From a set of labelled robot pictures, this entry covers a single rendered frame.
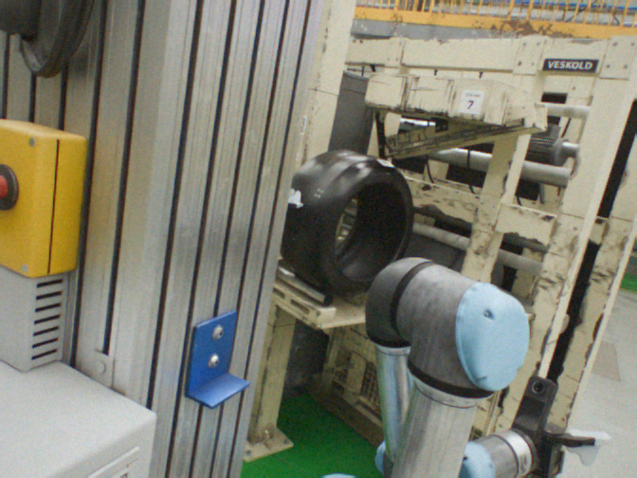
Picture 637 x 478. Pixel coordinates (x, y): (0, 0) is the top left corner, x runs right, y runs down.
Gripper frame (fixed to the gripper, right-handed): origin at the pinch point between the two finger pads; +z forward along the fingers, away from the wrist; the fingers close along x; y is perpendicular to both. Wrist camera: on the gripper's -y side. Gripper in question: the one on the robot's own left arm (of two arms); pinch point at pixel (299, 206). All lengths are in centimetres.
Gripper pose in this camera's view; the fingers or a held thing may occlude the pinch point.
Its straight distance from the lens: 179.3
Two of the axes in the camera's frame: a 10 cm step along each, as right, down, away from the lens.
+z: 7.2, 0.9, 6.8
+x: -6.4, -3.0, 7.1
